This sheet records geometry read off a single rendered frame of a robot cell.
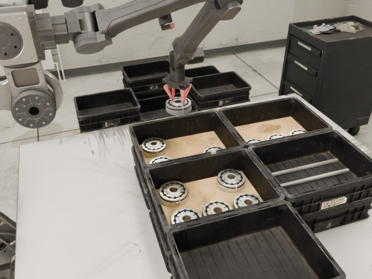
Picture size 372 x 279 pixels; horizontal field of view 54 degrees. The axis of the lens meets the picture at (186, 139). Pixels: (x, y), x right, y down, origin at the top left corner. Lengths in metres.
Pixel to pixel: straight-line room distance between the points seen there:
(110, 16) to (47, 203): 0.88
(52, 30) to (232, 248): 0.80
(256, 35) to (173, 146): 3.50
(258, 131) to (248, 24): 3.22
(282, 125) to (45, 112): 1.03
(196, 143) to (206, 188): 0.29
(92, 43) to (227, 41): 3.83
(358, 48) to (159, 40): 2.35
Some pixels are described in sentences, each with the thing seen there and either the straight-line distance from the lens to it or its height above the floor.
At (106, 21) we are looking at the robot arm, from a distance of 0.98.
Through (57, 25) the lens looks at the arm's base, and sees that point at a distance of 0.98.
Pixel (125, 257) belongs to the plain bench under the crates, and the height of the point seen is 0.70.
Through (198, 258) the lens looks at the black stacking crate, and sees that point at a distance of 1.15.
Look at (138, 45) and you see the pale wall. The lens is 4.37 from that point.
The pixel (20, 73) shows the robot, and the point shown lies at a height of 1.25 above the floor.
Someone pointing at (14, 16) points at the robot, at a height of 1.50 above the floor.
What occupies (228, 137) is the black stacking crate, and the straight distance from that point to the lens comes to 1.51.
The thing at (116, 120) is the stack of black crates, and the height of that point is 0.52.
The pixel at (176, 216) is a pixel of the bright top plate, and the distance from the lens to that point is 1.22.
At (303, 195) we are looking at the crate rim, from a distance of 1.24.
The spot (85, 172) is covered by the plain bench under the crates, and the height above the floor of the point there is 0.70.
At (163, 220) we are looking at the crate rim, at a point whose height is 0.93.
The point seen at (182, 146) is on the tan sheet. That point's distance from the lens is 1.56.
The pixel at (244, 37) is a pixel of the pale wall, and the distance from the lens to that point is 4.84.
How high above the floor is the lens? 1.74
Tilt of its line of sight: 35 degrees down
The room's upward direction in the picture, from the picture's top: 1 degrees counter-clockwise
